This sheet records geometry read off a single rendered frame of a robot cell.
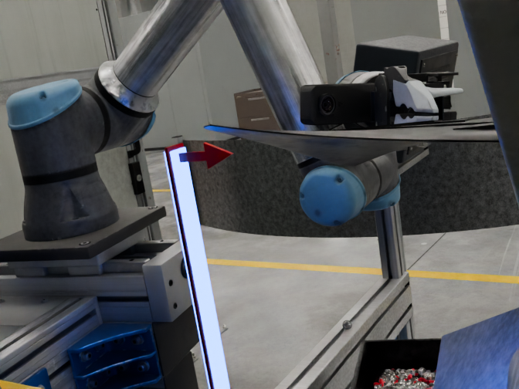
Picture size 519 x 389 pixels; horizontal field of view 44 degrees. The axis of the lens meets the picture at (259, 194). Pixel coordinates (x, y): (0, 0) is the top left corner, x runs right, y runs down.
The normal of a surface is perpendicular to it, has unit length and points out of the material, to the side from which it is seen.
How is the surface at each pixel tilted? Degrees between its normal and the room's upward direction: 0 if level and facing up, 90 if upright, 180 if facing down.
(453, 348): 55
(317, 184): 90
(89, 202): 73
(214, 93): 90
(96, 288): 90
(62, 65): 90
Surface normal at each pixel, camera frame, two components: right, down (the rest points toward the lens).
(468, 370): -0.90, -0.41
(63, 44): 0.85, -0.04
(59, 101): 0.60, 0.04
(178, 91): -0.55, 0.26
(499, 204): -0.07, 0.22
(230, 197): -0.74, 0.26
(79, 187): 0.55, -0.23
